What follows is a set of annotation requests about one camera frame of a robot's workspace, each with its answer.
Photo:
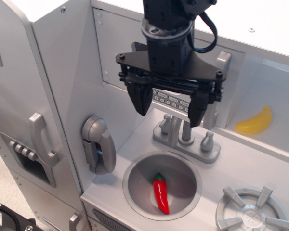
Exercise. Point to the grey stove burner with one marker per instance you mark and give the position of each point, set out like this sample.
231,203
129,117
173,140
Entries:
249,209

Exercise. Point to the grey ice dispenser panel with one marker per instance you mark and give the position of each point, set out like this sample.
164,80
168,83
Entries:
29,161

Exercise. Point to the grey oven door handle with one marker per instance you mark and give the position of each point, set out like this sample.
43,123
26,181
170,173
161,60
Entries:
77,222

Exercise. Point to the grey toy wall phone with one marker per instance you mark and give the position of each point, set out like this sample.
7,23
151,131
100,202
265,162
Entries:
98,146

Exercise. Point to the white toy kitchen unit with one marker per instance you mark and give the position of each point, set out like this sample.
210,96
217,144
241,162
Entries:
58,58

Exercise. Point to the grey toy faucet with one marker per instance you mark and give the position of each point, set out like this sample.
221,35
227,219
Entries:
177,134

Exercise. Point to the white microwave door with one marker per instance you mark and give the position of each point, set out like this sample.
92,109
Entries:
163,65

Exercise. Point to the yellow banana toy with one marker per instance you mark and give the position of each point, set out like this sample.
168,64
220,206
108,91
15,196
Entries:
257,124

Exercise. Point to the red chili pepper toy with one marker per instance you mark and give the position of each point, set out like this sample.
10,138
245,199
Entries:
160,193

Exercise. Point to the grey fridge door handle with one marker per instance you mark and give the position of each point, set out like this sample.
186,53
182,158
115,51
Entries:
37,125

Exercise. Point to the grey round sink basin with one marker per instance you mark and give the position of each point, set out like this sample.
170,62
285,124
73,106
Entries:
184,186

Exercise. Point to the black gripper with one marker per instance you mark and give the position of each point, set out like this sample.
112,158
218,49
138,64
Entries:
169,61

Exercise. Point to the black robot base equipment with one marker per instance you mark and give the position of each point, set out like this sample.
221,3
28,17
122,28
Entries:
11,221

